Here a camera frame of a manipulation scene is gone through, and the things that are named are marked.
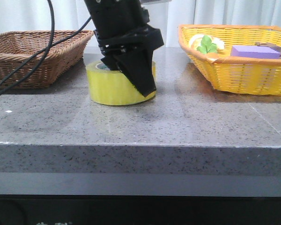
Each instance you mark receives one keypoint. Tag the bread roll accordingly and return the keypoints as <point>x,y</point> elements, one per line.
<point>195,42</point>

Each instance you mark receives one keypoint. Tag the yellow wicker basket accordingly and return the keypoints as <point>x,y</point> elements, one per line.
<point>236,74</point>

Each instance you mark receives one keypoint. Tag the green artificial leaf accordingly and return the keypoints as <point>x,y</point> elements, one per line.
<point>207,46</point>

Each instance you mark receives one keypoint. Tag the yellow tape roll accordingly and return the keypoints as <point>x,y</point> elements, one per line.
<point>112,87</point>

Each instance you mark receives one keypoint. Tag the purple foam block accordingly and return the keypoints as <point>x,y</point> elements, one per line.
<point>253,51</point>

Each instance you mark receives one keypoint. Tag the orange toy carrot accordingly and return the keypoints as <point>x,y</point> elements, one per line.
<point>212,55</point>

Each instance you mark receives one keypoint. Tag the brown wicker basket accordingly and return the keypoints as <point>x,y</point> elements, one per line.
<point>18,46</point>

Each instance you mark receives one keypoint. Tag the brown twisted object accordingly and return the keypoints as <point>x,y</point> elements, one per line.
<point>270,45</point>

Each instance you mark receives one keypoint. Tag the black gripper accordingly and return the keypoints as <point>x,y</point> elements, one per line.
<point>126,40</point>

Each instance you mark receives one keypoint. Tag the white curtain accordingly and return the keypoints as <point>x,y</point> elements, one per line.
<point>167,16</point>

